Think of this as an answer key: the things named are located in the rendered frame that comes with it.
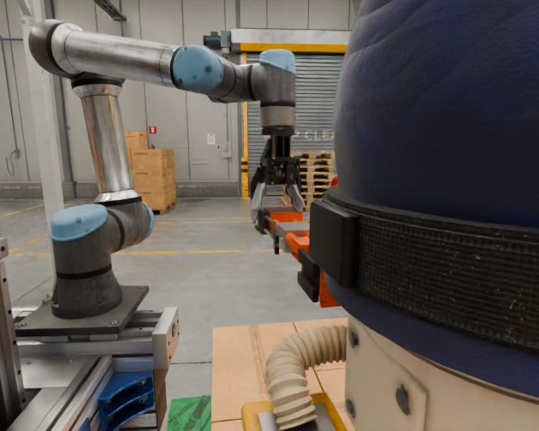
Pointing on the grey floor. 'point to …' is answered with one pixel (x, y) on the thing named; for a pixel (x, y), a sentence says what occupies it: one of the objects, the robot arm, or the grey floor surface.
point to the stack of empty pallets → (309, 180)
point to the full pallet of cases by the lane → (151, 172)
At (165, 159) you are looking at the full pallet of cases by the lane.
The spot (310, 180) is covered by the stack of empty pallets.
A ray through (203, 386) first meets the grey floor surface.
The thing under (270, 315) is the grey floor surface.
